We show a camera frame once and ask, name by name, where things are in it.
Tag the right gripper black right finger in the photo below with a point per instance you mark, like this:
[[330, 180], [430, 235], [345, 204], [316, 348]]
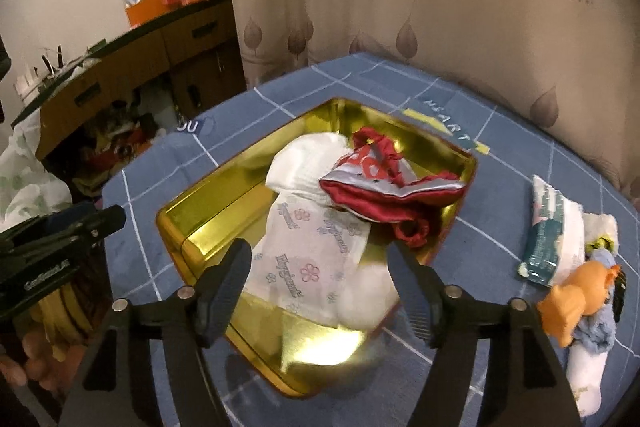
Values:
[[525, 382]]

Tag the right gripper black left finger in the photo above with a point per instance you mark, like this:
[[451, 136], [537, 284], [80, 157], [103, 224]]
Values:
[[114, 385]]

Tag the white towel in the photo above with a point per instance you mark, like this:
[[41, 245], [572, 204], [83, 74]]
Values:
[[584, 373]]

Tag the orange rubber pig toy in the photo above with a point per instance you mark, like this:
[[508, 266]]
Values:
[[582, 294]]

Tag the light blue towel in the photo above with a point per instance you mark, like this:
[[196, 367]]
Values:
[[596, 332]]

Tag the green white tissue pack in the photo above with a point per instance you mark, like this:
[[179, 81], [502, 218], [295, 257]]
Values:
[[555, 243]]

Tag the white green patterned cloth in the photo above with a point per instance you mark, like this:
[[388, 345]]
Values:
[[27, 188]]

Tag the red gold metal tin box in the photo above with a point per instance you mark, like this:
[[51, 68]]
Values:
[[297, 356]]

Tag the brown wooden cabinet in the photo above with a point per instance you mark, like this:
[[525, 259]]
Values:
[[195, 48]]

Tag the white printed tissue packet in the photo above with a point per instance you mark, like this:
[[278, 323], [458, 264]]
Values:
[[302, 262]]

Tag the red grey fabric pouch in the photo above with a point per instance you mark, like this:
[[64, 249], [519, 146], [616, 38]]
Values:
[[377, 184]]

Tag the white folded sock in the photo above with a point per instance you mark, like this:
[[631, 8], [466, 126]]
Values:
[[299, 166]]

